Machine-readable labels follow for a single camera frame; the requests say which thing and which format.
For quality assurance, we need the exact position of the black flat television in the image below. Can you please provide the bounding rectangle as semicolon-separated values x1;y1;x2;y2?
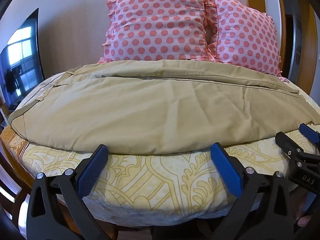
0;8;46;112

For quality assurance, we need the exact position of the large pink polka dot pillow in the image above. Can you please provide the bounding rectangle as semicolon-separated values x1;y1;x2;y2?
97;0;218;64

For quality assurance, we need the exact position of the wooden door frame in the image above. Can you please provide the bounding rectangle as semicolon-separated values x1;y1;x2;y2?
244;0;318;93

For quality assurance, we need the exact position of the yellow patterned bed sheet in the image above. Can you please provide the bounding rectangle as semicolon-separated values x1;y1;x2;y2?
0;72;320;226

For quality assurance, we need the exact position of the person's right hand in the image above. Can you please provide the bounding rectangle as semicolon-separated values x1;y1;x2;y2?
292;187;320;228

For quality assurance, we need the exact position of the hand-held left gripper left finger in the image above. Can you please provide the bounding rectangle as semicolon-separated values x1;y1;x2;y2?
26;144;111;240

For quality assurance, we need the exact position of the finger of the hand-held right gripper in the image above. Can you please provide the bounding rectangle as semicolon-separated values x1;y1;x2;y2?
275;132;305;157
299;123;320;144

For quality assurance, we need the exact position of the small pink polka dot pillow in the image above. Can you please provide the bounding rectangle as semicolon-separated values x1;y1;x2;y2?
207;0;290;83

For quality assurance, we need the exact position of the wooden bed frame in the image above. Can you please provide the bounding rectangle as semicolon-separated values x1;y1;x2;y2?
0;140;119;240

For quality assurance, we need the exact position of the beige blanket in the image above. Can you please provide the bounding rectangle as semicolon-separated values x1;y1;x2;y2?
7;59;320;155

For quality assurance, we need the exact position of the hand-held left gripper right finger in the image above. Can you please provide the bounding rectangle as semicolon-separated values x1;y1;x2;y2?
210;142;296;240

